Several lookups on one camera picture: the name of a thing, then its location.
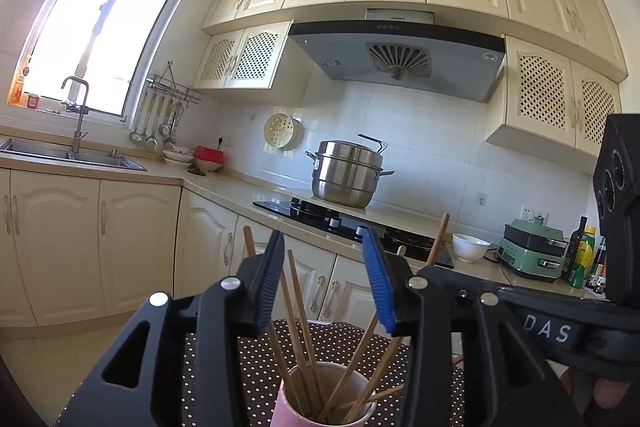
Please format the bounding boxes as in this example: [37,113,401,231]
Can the bunch of wooden chopsticks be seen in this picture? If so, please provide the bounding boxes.
[242,225,407,423]

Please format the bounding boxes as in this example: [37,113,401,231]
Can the grey range hood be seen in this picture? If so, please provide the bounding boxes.
[286,8,506,104]

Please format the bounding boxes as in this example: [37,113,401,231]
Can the cream lattice-door cabinet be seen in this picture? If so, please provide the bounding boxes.
[485,34,623,175]
[192,21,306,92]

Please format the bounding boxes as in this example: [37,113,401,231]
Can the green and yellow bottle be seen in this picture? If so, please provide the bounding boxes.
[567,225,598,289]

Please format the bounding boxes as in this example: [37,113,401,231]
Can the brown polka-dot tablecloth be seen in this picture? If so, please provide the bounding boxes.
[180,318,468,427]

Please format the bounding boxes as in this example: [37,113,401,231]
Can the row of hanging kitchen utensils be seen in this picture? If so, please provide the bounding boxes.
[129,89,183,152]

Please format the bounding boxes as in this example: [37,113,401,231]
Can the black glass cooktop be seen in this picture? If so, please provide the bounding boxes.
[252,197,455,269]

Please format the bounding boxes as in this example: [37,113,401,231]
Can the steel faucet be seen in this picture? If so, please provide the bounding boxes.
[61,76,91,154]

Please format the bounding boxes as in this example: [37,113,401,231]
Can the stainless double sink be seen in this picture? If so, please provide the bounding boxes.
[0,136,148,172]

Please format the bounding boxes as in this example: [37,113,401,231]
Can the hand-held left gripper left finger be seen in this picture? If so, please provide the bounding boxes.
[60,229,286,427]

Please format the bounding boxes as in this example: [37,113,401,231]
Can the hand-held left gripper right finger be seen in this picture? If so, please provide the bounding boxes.
[361,227,586,427]

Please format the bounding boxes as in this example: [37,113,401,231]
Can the stainless steamer pot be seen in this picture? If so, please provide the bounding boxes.
[306,134,396,209]

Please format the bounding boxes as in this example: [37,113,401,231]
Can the cream perforated steamer plate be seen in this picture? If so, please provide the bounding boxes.
[263,112,303,151]

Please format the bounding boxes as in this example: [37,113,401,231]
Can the person's right hand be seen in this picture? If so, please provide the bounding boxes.
[592,377,635,414]

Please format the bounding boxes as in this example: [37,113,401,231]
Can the metal wall rack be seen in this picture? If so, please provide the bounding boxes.
[146,61,202,104]

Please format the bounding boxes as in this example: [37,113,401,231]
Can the stacked white bowls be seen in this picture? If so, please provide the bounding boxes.
[162,147,195,165]

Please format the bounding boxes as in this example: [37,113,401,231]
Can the pink cup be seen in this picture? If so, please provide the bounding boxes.
[270,361,378,427]

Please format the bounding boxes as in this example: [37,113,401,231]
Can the sliding window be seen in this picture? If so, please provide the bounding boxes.
[7,0,198,124]

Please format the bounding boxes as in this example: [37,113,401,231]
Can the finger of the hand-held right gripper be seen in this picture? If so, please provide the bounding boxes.
[419,265,501,303]

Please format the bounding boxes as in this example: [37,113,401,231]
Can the brown wooden chopstick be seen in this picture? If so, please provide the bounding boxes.
[426,213,451,267]

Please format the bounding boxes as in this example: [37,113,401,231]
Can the white ceramic bowl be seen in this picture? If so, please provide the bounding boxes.
[451,233,492,264]

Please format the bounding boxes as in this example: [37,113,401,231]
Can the green electric cooker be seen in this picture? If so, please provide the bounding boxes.
[496,216,571,283]

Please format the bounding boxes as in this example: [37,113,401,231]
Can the dark glass oil bottle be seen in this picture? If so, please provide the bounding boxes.
[562,216,588,285]

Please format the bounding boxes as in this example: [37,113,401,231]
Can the dark sauce bottle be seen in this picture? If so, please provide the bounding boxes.
[590,234,608,293]

